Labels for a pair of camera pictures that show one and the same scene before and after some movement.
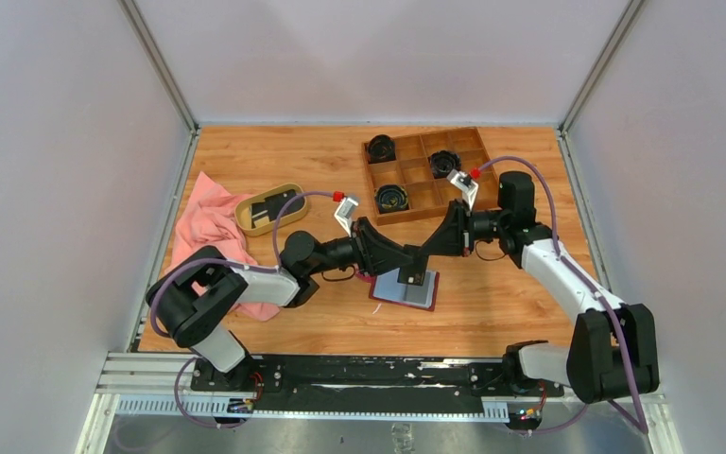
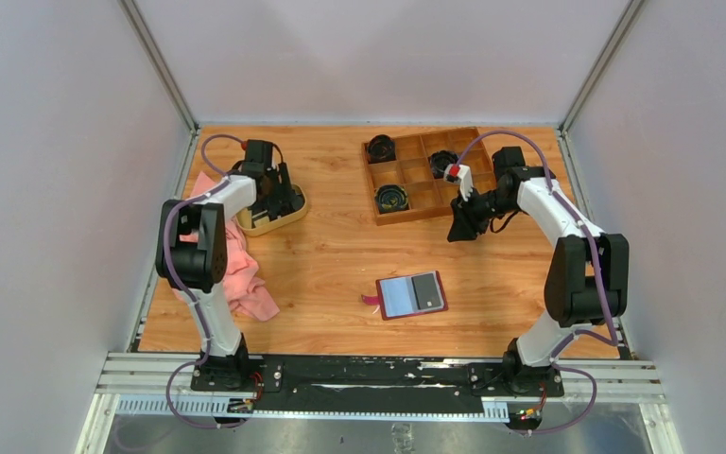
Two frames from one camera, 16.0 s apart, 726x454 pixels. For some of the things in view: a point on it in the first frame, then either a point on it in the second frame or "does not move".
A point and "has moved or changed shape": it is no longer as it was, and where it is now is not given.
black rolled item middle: [443, 162] does not move
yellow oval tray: [243, 214] does not move
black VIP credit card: [412, 275] → [426, 291]
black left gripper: [371, 252] → [283, 193]
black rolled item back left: [381, 148] does not move
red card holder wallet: [386, 288] has moved or changed shape
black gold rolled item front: [391, 198] does not move
